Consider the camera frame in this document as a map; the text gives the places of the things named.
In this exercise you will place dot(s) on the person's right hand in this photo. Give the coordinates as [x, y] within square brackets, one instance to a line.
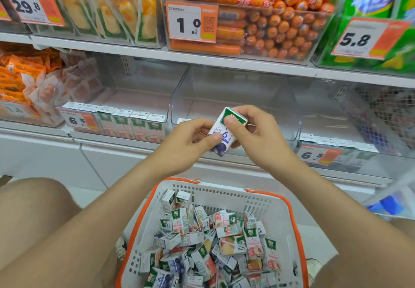
[266, 142]

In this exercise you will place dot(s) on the person's left hand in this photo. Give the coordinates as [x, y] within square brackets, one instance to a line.
[181, 148]

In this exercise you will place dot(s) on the blueberry juice carton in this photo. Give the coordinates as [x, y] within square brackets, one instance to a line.
[346, 143]
[366, 147]
[222, 148]

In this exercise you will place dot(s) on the white topped small box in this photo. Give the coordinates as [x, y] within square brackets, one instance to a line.
[307, 137]
[325, 141]

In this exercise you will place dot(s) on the bin of juice cartons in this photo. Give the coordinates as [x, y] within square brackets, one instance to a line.
[136, 132]

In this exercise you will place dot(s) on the pile of small juice cartons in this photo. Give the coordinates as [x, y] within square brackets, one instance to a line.
[227, 245]

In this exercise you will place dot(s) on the person's left forearm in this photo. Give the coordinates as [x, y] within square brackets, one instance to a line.
[81, 232]

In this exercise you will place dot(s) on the person's right forearm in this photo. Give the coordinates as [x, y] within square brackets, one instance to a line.
[350, 226]

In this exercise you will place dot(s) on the person's left white shoe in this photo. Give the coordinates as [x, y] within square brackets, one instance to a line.
[120, 249]

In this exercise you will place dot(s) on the person's white shoe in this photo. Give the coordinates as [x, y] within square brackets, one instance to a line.
[313, 268]
[120, 249]

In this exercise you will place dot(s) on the person's right white shoe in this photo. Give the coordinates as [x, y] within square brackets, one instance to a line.
[313, 268]

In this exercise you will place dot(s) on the person's right leg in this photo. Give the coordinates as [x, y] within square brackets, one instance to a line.
[324, 278]

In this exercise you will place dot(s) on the person's leg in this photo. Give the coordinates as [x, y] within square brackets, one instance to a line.
[324, 278]
[29, 206]

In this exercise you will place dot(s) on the person's left leg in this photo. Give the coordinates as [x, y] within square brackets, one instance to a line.
[29, 206]

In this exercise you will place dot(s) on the orange white price tag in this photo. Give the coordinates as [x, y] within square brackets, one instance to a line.
[360, 40]
[17, 110]
[314, 155]
[27, 6]
[3, 14]
[77, 121]
[188, 22]

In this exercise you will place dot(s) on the stack of orange sausages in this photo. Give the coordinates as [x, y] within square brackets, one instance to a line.
[279, 25]

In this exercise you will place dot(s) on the stack of pink snack packets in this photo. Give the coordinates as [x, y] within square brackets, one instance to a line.
[74, 83]

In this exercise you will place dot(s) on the row of yellow food packs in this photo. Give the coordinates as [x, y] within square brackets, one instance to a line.
[107, 12]

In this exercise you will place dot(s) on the heap of orange snack packets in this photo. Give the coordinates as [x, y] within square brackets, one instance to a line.
[19, 74]

